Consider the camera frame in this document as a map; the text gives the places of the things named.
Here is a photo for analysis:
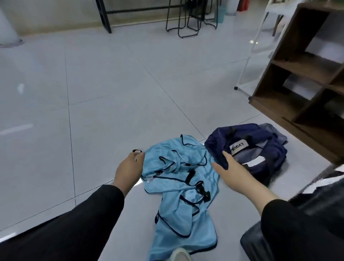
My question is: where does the person's left forearm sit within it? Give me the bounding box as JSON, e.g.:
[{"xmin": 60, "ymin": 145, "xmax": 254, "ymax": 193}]
[{"xmin": 0, "ymin": 180, "xmax": 135, "ymax": 261}]

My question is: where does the navy blue bag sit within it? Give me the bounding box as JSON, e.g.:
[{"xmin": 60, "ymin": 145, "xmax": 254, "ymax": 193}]
[{"xmin": 204, "ymin": 123, "xmax": 288, "ymax": 186}]

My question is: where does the wooden wall counter black leg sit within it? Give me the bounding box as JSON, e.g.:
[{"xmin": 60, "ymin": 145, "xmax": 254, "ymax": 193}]
[{"xmin": 96, "ymin": 0, "xmax": 186, "ymax": 34}]

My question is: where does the black leather bench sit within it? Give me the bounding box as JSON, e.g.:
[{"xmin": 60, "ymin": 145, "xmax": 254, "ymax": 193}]
[{"xmin": 239, "ymin": 164, "xmax": 344, "ymax": 261}]

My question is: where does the white shoe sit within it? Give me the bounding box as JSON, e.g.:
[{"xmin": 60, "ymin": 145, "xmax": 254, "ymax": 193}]
[{"xmin": 169, "ymin": 247, "xmax": 192, "ymax": 261}]

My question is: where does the wooden shelf cabinet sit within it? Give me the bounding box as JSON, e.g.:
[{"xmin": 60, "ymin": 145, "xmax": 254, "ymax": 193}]
[{"xmin": 249, "ymin": 0, "xmax": 344, "ymax": 165}]

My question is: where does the white wheeled cart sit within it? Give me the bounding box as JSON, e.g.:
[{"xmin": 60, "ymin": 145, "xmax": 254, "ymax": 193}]
[{"xmin": 234, "ymin": 0, "xmax": 302, "ymax": 99}]

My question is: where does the person's right forearm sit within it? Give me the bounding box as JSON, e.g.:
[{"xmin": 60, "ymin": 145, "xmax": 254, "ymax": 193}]
[{"xmin": 250, "ymin": 183, "xmax": 344, "ymax": 261}]

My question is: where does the person's right hand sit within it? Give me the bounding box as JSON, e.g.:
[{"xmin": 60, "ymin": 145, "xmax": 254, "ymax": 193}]
[{"xmin": 211, "ymin": 152, "xmax": 269, "ymax": 204}]

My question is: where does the person's left hand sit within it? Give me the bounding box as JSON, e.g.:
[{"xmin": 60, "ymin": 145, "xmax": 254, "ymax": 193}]
[{"xmin": 113, "ymin": 151, "xmax": 146, "ymax": 197}]

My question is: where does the teal bucket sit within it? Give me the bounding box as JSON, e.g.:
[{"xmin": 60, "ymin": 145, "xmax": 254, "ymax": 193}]
[{"xmin": 216, "ymin": 4, "xmax": 228, "ymax": 24}]

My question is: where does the wooden top black stool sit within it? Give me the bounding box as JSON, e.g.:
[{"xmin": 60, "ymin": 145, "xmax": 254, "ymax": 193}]
[
  {"xmin": 166, "ymin": 0, "xmax": 202, "ymax": 38},
  {"xmin": 188, "ymin": 0, "xmax": 221, "ymax": 30}
]

